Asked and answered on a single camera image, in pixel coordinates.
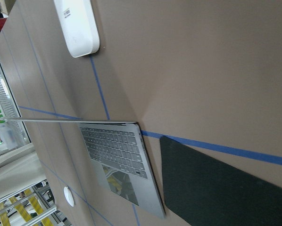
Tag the grey laptop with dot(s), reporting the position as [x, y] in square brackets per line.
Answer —
[118, 153]

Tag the black mouse pad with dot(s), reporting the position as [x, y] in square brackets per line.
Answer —
[207, 192]

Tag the white computer mouse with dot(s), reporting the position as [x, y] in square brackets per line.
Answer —
[68, 196]

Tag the white desk lamp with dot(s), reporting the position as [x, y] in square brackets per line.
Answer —
[79, 27]

